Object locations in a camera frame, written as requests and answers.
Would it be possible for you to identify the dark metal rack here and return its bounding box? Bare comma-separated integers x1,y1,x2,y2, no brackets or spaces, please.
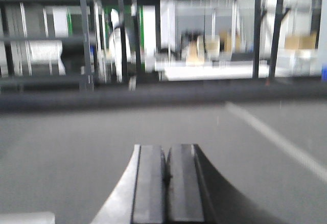
1,0,99,90

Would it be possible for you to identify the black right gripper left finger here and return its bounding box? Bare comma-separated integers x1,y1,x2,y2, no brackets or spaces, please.
91,144,166,223

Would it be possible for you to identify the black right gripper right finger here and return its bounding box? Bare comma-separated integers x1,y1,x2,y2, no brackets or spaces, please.
166,144,283,223

